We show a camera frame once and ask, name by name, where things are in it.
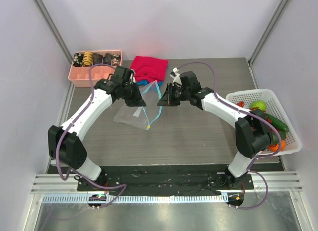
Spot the clear zip top bag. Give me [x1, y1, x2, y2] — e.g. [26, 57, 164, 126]
[113, 81, 162, 130]

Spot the red toy lobster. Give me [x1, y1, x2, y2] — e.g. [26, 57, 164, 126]
[236, 101, 245, 108]

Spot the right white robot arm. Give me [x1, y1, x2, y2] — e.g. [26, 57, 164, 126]
[158, 69, 282, 189]

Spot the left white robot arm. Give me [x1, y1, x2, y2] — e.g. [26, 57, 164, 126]
[48, 66, 146, 191]

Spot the blue folded cloth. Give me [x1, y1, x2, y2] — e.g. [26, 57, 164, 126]
[137, 79, 163, 87]

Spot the black dotted sock roll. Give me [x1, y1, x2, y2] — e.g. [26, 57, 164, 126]
[111, 53, 122, 66]

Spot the red folded cloth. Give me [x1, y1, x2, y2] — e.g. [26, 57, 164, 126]
[130, 56, 169, 83]

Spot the black patterned sock roll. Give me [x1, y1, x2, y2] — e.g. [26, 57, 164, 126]
[102, 53, 113, 65]

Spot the dark brown sock roll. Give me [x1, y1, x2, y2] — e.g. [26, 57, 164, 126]
[93, 53, 103, 65]

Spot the yellow striped sock roll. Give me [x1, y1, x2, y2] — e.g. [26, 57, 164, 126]
[82, 51, 93, 67]

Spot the pink compartment tray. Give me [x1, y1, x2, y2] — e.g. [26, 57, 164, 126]
[68, 50, 123, 87]

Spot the black floral sock roll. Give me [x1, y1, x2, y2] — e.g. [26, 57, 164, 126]
[72, 52, 84, 67]

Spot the green toy lime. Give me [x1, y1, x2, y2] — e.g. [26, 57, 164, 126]
[250, 100, 267, 112]

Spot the green toy cucumber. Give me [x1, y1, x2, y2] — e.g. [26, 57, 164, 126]
[265, 113, 290, 133]

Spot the white plastic basket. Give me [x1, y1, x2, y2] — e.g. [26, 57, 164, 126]
[226, 89, 302, 156]

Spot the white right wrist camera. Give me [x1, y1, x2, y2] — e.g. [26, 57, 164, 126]
[170, 67, 182, 86]

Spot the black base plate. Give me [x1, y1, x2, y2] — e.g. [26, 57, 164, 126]
[76, 165, 254, 196]

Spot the perforated cable duct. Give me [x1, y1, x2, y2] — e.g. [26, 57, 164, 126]
[42, 193, 228, 204]

